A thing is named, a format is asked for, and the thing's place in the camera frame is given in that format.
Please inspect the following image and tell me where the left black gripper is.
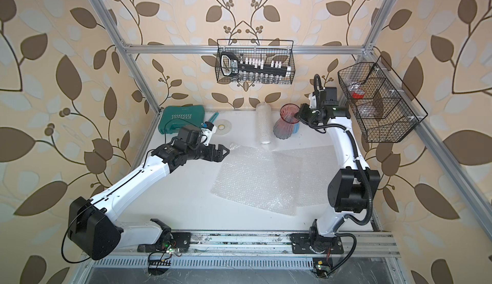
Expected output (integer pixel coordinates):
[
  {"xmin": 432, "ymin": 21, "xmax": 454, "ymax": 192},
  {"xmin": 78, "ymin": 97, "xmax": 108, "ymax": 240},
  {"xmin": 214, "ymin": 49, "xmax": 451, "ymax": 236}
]
[{"xmin": 184, "ymin": 141, "xmax": 230, "ymax": 162}]

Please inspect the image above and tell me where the pink grey glass vase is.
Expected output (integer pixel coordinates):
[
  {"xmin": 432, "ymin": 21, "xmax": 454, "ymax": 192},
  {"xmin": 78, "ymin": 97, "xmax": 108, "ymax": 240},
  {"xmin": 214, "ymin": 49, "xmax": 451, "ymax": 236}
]
[{"xmin": 274, "ymin": 103, "xmax": 300, "ymax": 139}]

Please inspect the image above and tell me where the bubble dark cylinder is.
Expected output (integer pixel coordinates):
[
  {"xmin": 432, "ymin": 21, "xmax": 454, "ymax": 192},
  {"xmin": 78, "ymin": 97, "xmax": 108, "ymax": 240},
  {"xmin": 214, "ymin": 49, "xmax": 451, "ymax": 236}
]
[{"xmin": 211, "ymin": 143, "xmax": 303, "ymax": 216}]

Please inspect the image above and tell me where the clear bubble wrap sheet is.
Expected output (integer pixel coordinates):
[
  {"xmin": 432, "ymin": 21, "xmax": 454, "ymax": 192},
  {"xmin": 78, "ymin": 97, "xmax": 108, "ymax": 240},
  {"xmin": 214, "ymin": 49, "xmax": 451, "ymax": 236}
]
[{"xmin": 278, "ymin": 146, "xmax": 339, "ymax": 207}]

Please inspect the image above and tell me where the light blue ribbed vase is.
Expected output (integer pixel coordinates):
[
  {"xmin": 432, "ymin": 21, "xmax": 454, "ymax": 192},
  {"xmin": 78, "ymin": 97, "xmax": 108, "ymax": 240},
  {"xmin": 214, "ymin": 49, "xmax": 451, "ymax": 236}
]
[{"xmin": 293, "ymin": 123, "xmax": 300, "ymax": 134}]

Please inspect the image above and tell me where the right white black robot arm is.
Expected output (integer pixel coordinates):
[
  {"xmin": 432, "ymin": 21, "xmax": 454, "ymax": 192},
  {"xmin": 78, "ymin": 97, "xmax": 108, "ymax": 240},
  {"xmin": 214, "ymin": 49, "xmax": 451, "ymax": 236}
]
[{"xmin": 296, "ymin": 87, "xmax": 381, "ymax": 254}]

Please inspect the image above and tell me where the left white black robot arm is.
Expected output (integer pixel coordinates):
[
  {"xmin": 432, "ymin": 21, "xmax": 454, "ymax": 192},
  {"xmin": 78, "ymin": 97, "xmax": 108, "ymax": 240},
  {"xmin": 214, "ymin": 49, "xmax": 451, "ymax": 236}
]
[{"xmin": 64, "ymin": 121, "xmax": 229, "ymax": 260}]

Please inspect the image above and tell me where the bubble wrapped clear cylinder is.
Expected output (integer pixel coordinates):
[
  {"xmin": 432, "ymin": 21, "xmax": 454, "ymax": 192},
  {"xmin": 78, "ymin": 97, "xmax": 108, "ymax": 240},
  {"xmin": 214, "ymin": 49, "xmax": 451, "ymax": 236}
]
[{"xmin": 256, "ymin": 102, "xmax": 275, "ymax": 150}]

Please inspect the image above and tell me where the silver compact disc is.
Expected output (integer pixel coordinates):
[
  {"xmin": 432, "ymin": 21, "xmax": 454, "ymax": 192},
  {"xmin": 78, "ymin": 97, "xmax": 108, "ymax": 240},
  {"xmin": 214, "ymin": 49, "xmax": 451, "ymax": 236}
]
[{"xmin": 214, "ymin": 120, "xmax": 233, "ymax": 135}]

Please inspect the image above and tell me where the red item in basket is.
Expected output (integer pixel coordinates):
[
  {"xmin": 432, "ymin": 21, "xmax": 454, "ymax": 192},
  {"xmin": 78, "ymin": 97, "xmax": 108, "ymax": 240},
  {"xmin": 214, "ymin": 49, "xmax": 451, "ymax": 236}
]
[{"xmin": 347, "ymin": 83, "xmax": 366, "ymax": 100}]

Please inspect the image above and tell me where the green plastic tool case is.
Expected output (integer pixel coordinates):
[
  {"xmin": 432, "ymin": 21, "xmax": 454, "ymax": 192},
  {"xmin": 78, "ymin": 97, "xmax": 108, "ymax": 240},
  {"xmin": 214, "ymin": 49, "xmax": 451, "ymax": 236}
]
[{"xmin": 158, "ymin": 106, "xmax": 205, "ymax": 134}]

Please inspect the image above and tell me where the black socket bit holder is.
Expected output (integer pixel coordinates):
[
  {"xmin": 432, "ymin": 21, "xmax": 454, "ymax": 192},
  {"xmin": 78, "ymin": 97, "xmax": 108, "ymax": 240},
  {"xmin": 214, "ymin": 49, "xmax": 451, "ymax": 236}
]
[{"xmin": 219, "ymin": 52, "xmax": 295, "ymax": 77}]

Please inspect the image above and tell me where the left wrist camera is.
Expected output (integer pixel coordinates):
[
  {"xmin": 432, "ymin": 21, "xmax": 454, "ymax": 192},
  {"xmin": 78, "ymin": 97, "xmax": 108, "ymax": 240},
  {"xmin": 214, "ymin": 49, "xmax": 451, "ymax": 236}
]
[{"xmin": 201, "ymin": 121, "xmax": 217, "ymax": 146}]

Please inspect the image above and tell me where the right black wire basket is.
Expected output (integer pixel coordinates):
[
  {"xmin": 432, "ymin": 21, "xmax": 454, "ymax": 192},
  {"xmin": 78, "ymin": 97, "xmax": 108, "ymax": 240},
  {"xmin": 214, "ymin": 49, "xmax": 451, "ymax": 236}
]
[{"xmin": 338, "ymin": 56, "xmax": 428, "ymax": 143}]

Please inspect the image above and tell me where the black wire basket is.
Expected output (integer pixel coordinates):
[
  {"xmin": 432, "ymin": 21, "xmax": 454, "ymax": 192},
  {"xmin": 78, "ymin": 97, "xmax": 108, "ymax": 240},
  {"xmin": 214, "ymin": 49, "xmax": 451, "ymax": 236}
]
[
  {"xmin": 338, "ymin": 56, "xmax": 428, "ymax": 143},
  {"xmin": 215, "ymin": 38, "xmax": 295, "ymax": 85}
]

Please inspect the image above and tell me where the back black wire basket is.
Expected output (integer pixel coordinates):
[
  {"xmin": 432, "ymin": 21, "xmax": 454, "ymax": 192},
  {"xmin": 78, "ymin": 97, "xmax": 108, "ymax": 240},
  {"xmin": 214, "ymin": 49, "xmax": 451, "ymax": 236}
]
[{"xmin": 215, "ymin": 38, "xmax": 295, "ymax": 85}]

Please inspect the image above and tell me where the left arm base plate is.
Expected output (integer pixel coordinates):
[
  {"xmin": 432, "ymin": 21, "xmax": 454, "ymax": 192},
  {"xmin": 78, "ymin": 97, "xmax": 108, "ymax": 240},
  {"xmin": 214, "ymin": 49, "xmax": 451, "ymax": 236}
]
[{"xmin": 137, "ymin": 232, "xmax": 192, "ymax": 253}]

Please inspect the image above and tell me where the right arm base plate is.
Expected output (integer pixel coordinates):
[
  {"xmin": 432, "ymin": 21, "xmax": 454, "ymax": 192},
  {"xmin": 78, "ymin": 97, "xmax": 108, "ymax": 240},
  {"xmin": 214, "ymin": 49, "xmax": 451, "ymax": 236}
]
[{"xmin": 289, "ymin": 233, "xmax": 344, "ymax": 255}]

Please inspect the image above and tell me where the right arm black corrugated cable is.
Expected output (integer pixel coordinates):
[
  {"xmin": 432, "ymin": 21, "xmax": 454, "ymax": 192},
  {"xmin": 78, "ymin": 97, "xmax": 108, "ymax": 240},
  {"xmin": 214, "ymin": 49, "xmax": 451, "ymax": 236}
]
[{"xmin": 312, "ymin": 73, "xmax": 374, "ymax": 277}]

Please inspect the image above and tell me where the aluminium front rail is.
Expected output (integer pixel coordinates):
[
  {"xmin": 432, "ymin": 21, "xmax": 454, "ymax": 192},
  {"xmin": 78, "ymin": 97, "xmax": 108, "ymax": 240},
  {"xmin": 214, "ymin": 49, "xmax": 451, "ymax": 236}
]
[{"xmin": 81, "ymin": 229, "xmax": 401, "ymax": 270}]

